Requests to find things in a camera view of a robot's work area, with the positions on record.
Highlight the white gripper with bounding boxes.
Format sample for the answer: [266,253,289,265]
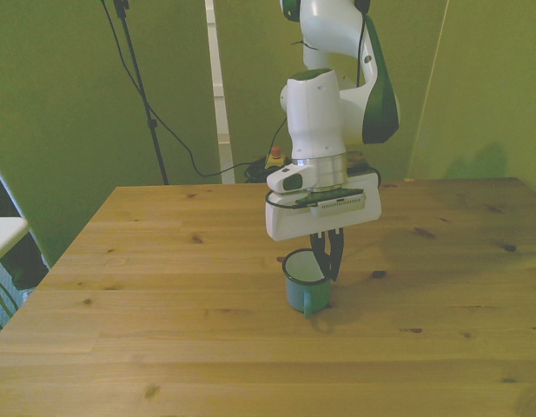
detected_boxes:
[264,170,383,283]

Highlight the teal enamel mug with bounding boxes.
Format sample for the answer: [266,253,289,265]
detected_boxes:
[281,248,333,320]

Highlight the red emergency stop button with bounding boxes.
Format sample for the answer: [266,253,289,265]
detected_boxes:
[262,145,288,171]

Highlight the black tripod pole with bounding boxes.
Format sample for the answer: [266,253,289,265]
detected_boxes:
[112,0,170,186]

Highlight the dark object under side table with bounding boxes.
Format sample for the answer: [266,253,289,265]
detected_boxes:
[0,229,50,291]

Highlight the white side table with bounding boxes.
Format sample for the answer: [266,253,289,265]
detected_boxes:
[0,215,30,267]

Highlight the green plant leaves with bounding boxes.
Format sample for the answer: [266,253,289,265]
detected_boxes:
[0,272,20,334]

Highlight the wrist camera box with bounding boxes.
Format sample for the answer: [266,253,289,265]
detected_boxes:
[293,187,367,215]

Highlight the white vertical post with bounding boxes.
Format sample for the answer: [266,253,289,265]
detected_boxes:
[203,0,237,185]

